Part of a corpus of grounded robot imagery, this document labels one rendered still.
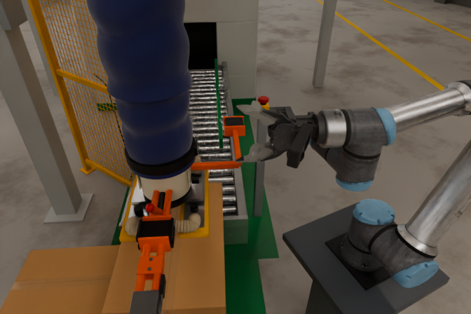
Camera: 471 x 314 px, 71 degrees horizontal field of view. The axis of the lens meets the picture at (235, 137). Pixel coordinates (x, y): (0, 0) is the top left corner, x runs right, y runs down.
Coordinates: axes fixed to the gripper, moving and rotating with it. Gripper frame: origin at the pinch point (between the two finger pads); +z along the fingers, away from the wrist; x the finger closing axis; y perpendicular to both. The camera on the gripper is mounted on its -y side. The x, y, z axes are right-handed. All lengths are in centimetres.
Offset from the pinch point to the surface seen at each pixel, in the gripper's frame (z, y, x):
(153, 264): 21.5, -9.1, -32.0
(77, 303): 70, 24, -104
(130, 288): 36, 5, -64
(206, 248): 10, 19, -64
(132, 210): 35, 21, -44
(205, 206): 9, 22, -44
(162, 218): 20.7, 5.4, -31.1
